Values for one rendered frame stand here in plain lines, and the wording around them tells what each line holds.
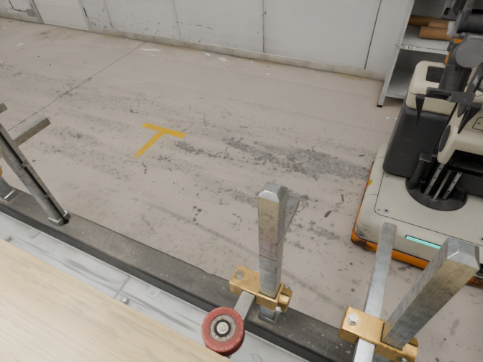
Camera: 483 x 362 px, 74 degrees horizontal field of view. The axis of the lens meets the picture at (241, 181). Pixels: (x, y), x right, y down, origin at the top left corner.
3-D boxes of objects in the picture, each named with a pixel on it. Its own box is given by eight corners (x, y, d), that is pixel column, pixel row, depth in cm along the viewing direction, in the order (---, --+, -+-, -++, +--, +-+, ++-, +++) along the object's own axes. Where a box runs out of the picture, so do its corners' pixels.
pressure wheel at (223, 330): (251, 360, 64) (249, 342, 56) (213, 373, 63) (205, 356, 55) (240, 322, 70) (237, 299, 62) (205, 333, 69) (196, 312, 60)
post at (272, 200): (265, 306, 83) (266, 177, 48) (278, 312, 82) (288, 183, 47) (260, 319, 81) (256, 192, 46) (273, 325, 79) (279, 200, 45)
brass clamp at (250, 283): (240, 272, 79) (239, 261, 75) (292, 294, 74) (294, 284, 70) (228, 294, 75) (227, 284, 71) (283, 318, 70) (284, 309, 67)
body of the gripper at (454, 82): (473, 102, 75) (486, 69, 72) (425, 95, 79) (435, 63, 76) (469, 100, 81) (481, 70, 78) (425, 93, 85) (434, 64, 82)
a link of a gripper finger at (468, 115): (469, 137, 77) (485, 98, 74) (436, 131, 80) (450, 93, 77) (466, 133, 83) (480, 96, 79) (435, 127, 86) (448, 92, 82)
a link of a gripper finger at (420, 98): (438, 131, 80) (451, 93, 76) (407, 126, 83) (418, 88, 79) (436, 127, 86) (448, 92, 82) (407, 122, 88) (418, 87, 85)
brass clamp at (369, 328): (343, 312, 69) (348, 302, 65) (410, 340, 64) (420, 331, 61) (336, 340, 65) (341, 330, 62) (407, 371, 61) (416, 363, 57)
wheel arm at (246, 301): (288, 204, 93) (289, 194, 89) (299, 207, 91) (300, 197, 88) (215, 353, 66) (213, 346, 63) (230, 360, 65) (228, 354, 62)
